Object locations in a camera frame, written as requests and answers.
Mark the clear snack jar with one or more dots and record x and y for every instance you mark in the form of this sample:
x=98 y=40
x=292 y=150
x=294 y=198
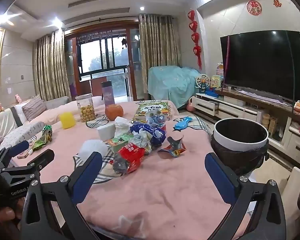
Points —
x=86 y=112

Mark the red snack wrapper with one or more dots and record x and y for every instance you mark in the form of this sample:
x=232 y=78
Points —
x=131 y=156

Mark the white foam fruit net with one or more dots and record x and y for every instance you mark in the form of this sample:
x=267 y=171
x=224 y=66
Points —
x=92 y=148

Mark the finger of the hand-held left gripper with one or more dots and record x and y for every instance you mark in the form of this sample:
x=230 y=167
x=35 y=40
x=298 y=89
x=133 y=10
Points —
x=17 y=148
x=27 y=163

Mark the blue blister package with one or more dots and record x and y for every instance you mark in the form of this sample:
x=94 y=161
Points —
x=182 y=124

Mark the teal cloth cover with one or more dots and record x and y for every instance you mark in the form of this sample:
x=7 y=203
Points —
x=170 y=82

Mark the balcony sliding door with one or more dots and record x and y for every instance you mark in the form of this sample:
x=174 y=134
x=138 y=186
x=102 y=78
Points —
x=102 y=55

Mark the pink plush toy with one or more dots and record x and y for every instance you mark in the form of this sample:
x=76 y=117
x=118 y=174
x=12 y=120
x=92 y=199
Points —
x=18 y=98

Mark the green children's book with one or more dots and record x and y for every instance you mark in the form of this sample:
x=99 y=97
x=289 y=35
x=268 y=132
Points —
x=152 y=108

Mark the grey patterned pillow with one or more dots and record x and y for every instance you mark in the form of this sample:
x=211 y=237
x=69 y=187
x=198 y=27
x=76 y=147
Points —
x=20 y=135

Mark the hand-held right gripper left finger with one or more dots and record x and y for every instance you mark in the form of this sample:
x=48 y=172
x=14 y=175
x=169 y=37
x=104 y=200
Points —
x=87 y=177

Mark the pink white toy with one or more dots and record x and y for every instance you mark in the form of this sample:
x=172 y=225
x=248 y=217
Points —
x=220 y=68

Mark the person's left hand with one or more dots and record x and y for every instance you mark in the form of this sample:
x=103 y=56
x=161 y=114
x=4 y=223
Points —
x=5 y=213

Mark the white foam block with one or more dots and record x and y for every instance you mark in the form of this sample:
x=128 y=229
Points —
x=106 y=132

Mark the white plastic bag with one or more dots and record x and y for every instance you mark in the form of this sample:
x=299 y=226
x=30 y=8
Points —
x=122 y=126

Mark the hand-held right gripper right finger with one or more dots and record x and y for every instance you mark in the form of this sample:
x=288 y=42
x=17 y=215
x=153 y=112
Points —
x=220 y=180

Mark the colourful toy house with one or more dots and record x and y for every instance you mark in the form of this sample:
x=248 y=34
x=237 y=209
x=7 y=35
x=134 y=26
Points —
x=216 y=82

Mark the blue plastic toy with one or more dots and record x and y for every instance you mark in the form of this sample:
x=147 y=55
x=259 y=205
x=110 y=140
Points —
x=212 y=92

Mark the small pink packet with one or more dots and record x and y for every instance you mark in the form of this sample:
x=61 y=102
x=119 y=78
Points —
x=23 y=154

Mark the small torn foil wrapper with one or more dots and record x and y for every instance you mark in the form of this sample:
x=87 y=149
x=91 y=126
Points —
x=173 y=148

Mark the toy ferris wheel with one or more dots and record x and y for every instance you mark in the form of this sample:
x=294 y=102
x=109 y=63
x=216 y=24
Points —
x=203 y=81

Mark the white television cabinet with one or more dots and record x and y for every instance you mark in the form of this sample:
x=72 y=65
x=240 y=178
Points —
x=230 y=107

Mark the pink kettlebell toy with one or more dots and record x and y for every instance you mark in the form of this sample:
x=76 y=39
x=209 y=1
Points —
x=190 y=106

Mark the red character wall sticker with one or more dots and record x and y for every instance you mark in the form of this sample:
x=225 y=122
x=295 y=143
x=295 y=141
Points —
x=277 y=3

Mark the purple tumbler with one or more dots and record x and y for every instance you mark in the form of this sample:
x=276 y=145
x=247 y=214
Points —
x=107 y=93

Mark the green foil wrapper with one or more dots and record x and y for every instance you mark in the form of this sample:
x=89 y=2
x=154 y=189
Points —
x=41 y=142
x=47 y=130

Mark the stack of yellow lidded jars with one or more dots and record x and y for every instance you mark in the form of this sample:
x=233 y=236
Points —
x=266 y=121

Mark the cream chair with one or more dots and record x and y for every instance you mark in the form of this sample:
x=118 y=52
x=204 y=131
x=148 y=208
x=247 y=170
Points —
x=293 y=192

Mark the pale sofa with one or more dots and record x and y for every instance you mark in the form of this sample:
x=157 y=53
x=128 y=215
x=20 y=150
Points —
x=55 y=105

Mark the blue snack wrapper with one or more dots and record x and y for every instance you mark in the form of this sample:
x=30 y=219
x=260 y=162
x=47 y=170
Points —
x=150 y=133

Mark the pink stick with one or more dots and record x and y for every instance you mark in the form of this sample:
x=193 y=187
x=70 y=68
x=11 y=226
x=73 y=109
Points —
x=227 y=55

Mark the red hanging decoration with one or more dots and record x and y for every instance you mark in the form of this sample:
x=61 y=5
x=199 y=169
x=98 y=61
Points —
x=195 y=37

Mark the clear plastic wrapper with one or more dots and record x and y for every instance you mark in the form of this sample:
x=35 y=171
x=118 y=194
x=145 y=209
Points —
x=132 y=222

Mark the round red wall sticker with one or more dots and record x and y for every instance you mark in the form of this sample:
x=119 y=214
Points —
x=254 y=8

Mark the red apple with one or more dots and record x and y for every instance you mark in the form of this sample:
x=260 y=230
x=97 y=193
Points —
x=113 y=112

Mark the black television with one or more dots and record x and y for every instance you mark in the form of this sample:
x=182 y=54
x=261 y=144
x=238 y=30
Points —
x=260 y=62

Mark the blue silver wrapper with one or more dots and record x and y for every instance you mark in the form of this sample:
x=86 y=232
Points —
x=155 y=118

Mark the green snack packet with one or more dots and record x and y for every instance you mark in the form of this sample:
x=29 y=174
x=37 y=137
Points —
x=120 y=140

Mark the yellow sponge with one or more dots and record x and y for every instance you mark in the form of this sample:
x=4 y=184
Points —
x=66 y=120

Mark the pink plaid-patch tablecloth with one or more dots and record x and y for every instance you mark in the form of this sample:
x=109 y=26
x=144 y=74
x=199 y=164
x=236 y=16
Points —
x=165 y=185

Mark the gold patterned curtain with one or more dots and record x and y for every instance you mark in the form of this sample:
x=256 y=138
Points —
x=157 y=45
x=51 y=67

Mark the white bin with black bag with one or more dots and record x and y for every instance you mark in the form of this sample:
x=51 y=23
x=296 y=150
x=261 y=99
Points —
x=240 y=146

